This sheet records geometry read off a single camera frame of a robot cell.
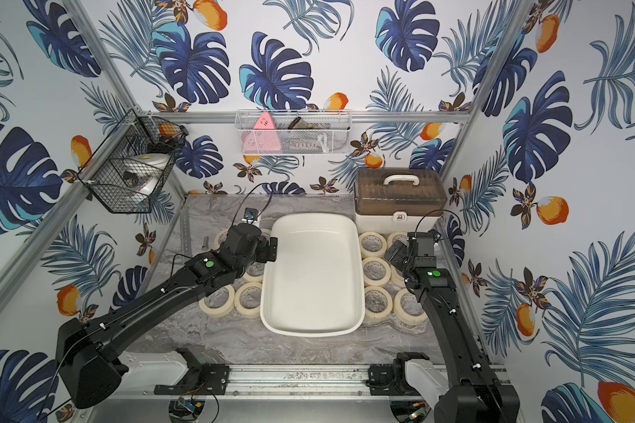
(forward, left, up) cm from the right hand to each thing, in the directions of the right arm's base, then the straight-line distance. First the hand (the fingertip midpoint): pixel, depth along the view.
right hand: (405, 254), depth 81 cm
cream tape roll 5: (+4, +6, -17) cm, 19 cm away
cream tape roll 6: (0, 0, -14) cm, 14 cm away
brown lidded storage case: (+18, 0, +5) cm, 19 cm away
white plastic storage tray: (-3, +28, -15) cm, 32 cm away
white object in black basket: (+18, +80, +18) cm, 84 cm away
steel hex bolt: (+14, +72, -15) cm, 75 cm away
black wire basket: (+37, +90, +19) cm, 99 cm away
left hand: (+2, +44, +8) cm, 45 cm away
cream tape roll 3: (+16, +6, -17) cm, 24 cm away
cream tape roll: (+16, +66, -14) cm, 69 cm away
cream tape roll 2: (-7, +51, -17) cm, 55 cm away
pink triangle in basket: (+34, +46, +19) cm, 60 cm away
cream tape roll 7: (-8, +7, -18) cm, 20 cm away
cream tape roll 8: (-10, -3, -17) cm, 20 cm away
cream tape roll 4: (+18, -5, -14) cm, 23 cm away
